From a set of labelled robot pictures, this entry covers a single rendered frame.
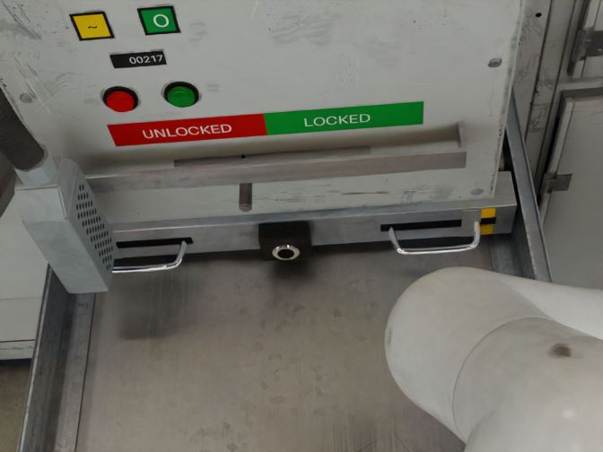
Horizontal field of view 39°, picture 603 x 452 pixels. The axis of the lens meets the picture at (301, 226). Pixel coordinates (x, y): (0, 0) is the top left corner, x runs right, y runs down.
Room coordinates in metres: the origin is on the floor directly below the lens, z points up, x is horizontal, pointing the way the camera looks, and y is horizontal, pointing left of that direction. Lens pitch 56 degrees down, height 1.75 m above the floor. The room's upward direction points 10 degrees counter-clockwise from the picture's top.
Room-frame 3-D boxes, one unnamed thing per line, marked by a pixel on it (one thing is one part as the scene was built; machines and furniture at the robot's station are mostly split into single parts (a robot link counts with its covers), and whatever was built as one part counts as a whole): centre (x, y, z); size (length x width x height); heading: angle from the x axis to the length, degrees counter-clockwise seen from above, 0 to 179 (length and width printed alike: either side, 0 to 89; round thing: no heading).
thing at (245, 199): (0.56, 0.05, 1.02); 0.06 x 0.02 x 0.04; 173
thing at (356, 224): (0.59, 0.02, 0.90); 0.54 x 0.05 x 0.06; 83
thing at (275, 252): (0.55, 0.02, 0.90); 0.06 x 0.03 x 0.05; 83
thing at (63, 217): (0.53, 0.24, 1.04); 0.08 x 0.05 x 0.17; 173
